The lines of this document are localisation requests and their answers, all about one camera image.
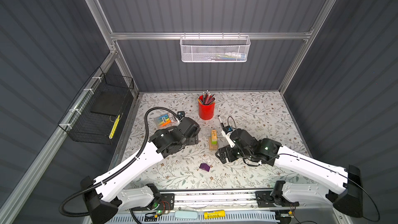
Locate yellow label tube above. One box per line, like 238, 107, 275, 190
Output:
204, 210, 226, 219

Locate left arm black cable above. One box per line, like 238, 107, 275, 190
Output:
58, 106, 182, 224

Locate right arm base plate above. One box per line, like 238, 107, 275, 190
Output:
255, 190, 300, 208

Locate black marker pen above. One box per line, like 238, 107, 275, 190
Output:
217, 115, 224, 129

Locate markers in white basket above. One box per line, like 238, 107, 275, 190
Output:
207, 52, 247, 62

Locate black wire basket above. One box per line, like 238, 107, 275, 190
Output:
59, 69, 135, 145

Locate white wire basket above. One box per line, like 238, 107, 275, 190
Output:
179, 35, 251, 63

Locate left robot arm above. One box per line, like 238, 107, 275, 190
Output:
84, 117, 201, 224

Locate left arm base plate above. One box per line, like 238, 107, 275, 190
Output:
145, 193, 175, 211

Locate purple block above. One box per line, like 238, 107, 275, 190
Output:
199, 163, 211, 172

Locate printed dragon wood block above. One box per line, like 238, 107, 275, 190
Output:
211, 129, 218, 142

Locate coloured marker pack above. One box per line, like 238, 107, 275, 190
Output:
154, 113, 177, 129

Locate light blue oval tag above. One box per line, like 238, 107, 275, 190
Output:
174, 211, 199, 220

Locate red pencil cup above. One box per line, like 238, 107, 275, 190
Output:
198, 95, 215, 120

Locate pencils in cup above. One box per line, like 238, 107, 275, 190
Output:
198, 90, 216, 105

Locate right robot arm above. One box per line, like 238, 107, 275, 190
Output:
216, 126, 363, 218

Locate yellow marker in basket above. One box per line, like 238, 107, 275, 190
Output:
108, 115, 121, 140

